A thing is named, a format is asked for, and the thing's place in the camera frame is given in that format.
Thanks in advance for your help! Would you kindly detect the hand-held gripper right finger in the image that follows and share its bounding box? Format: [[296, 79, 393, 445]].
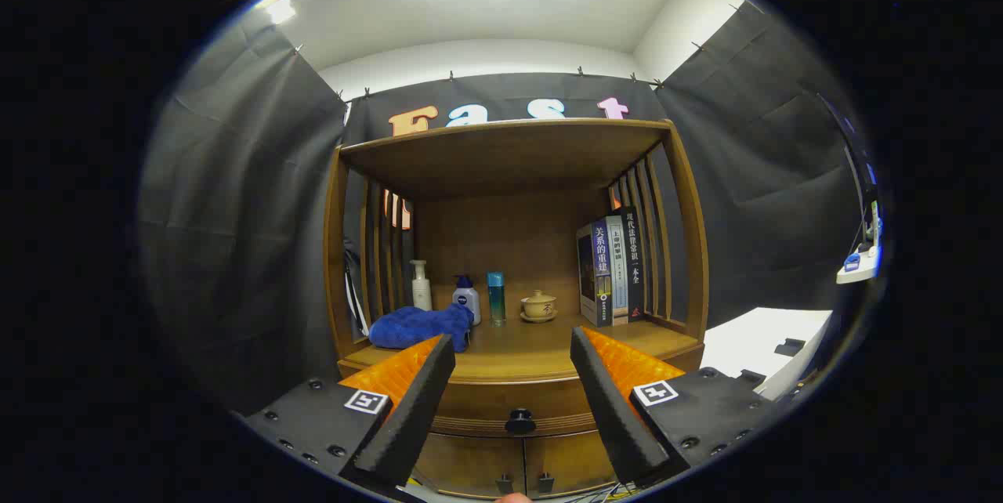
[[570, 325, 784, 488]]

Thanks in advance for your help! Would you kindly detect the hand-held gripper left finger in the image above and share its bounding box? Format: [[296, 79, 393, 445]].
[[239, 333, 457, 500]]

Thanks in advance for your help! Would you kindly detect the wooden drawer with black knob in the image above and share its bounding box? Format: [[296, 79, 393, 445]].
[[339, 342, 706, 439]]

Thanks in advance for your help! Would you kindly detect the wooden cabinet door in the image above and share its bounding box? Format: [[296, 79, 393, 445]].
[[523, 429, 620, 498], [414, 432, 527, 498]]

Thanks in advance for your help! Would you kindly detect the wooden countertop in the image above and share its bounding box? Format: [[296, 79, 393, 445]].
[[339, 295, 704, 385]]

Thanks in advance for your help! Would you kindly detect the wooden cabinet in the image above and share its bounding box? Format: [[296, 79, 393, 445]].
[[324, 118, 710, 500]]

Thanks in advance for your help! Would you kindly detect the blue towel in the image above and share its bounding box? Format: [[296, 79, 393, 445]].
[[368, 303, 476, 353]]

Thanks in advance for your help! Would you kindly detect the white pump bottle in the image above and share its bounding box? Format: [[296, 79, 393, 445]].
[[410, 259, 433, 312]]

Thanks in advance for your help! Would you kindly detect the white bottle with blue cap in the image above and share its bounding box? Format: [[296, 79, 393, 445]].
[[452, 275, 482, 326]]

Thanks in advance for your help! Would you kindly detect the yellow lidded teacup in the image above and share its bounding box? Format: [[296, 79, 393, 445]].
[[520, 290, 558, 324]]

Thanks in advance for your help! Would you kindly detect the book with pale blue spine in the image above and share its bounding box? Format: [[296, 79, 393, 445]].
[[606, 215, 630, 325]]

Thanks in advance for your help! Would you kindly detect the thick book with purple spine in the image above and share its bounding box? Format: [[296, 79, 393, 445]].
[[577, 219, 613, 328]]

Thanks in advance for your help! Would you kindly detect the teal tube bottle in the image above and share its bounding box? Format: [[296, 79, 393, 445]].
[[486, 272, 507, 327]]

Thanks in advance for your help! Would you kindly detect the white storage unit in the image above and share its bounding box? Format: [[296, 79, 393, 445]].
[[701, 307, 833, 402]]

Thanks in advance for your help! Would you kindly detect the white power strip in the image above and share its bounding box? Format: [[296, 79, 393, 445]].
[[835, 201, 884, 285]]

